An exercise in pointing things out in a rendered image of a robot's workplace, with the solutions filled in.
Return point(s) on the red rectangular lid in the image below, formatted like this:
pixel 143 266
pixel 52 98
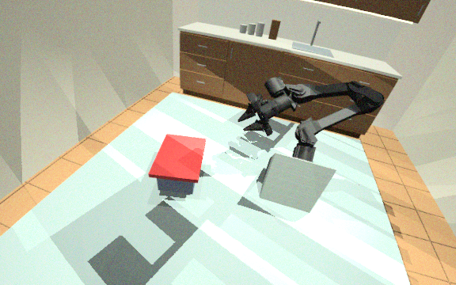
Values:
pixel 179 159

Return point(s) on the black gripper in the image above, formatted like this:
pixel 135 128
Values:
pixel 267 111

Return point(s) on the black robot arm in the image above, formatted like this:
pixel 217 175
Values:
pixel 302 93

